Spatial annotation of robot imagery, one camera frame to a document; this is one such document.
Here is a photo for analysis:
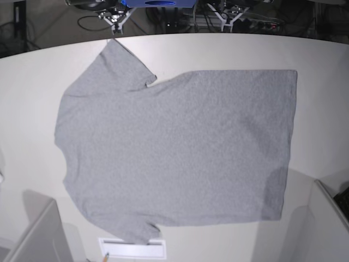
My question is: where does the grey T-shirt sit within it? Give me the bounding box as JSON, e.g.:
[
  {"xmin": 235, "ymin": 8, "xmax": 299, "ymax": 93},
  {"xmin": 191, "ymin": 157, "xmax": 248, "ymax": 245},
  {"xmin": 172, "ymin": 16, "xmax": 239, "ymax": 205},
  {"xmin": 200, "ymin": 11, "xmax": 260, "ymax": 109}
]
[{"xmin": 55, "ymin": 41, "xmax": 297, "ymax": 244}]

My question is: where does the blue box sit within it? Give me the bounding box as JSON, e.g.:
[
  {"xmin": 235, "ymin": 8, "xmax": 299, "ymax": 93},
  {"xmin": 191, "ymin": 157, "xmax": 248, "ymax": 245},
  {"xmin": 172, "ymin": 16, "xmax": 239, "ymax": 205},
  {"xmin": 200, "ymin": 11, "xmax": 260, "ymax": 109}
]
[{"xmin": 119, "ymin": 0, "xmax": 196, "ymax": 8}]

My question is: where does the grey partition panel left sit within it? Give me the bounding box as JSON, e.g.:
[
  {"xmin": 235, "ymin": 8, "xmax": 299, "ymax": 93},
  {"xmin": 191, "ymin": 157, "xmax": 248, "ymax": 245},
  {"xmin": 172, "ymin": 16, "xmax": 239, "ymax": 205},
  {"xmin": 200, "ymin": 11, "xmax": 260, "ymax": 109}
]
[{"xmin": 4, "ymin": 198, "xmax": 73, "ymax": 261}]

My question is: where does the grey partition panel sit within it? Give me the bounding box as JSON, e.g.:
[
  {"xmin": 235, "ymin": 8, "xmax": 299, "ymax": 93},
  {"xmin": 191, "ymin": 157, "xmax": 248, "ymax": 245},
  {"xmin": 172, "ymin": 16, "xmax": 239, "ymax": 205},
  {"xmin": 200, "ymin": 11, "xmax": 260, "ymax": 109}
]
[
  {"xmin": 4, "ymin": 198, "xmax": 73, "ymax": 261},
  {"xmin": 310, "ymin": 180, "xmax": 348, "ymax": 234}
]

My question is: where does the grey partition panel right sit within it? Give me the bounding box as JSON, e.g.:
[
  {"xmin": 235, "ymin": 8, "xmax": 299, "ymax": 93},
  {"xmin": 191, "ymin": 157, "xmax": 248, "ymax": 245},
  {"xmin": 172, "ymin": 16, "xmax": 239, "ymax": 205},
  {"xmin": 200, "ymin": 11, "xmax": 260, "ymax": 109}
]
[{"xmin": 310, "ymin": 180, "xmax": 348, "ymax": 234}]

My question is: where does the black keyboard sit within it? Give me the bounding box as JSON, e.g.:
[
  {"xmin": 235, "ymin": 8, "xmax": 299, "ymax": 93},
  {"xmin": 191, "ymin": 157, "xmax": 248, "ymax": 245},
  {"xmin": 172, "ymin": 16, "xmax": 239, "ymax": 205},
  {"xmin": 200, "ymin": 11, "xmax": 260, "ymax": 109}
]
[{"xmin": 334, "ymin": 190, "xmax": 349, "ymax": 218}]

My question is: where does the white cable grommet tray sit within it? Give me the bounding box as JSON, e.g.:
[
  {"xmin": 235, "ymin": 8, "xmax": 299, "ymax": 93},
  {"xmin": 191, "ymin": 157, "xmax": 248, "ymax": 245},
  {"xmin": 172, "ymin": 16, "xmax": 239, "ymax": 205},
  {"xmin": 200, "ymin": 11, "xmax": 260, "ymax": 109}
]
[{"xmin": 98, "ymin": 238, "xmax": 167, "ymax": 260}]

